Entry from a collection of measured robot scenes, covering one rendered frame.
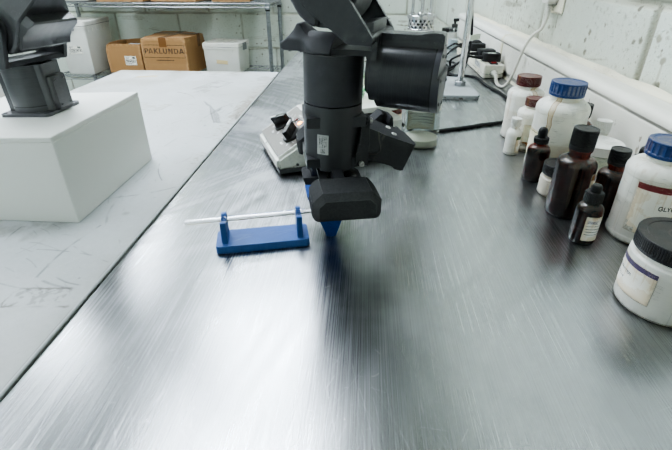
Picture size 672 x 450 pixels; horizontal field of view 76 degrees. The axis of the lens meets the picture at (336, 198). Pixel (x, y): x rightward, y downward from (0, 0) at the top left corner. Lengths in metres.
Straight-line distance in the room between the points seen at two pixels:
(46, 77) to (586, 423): 0.65
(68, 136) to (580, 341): 0.56
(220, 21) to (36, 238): 2.82
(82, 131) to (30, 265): 0.17
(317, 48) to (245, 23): 2.86
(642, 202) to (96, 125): 0.64
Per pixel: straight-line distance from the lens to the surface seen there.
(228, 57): 2.98
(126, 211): 0.60
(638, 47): 0.86
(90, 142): 0.61
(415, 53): 0.38
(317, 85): 0.40
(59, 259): 0.54
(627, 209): 0.56
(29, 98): 0.66
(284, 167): 0.63
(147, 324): 0.41
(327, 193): 0.36
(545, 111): 0.68
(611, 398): 0.39
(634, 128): 0.75
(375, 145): 0.43
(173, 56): 3.00
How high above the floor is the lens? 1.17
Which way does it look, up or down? 28 degrees down
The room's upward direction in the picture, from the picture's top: straight up
